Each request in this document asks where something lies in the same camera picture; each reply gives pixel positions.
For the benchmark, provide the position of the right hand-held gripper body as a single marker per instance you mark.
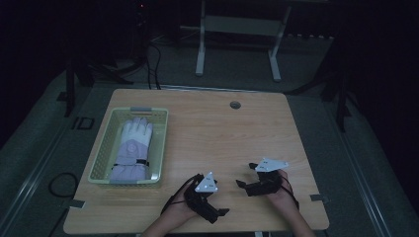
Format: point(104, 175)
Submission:
point(267, 184)

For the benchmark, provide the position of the lilac and white ski glove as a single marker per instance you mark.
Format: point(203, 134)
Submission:
point(133, 144)

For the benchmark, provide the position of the pale green plastic basket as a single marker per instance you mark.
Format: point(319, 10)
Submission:
point(102, 154)

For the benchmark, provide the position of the black rectangular floor bracket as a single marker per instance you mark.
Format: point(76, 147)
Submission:
point(75, 123)

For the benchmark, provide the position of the person's right hand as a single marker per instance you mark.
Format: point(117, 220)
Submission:
point(283, 197)

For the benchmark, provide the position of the grey round table grommet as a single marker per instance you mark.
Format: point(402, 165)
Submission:
point(235, 105)

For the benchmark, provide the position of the white metal desk frame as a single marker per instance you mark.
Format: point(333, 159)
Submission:
point(240, 24)

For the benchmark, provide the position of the grey tape piece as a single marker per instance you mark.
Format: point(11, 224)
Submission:
point(318, 198)
point(77, 204)

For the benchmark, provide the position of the person's left hand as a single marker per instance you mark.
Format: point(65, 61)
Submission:
point(178, 212)

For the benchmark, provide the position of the black metal stand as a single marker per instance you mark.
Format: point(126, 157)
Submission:
point(69, 89)
point(342, 98)

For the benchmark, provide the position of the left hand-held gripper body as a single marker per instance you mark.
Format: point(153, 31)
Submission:
point(201, 200)

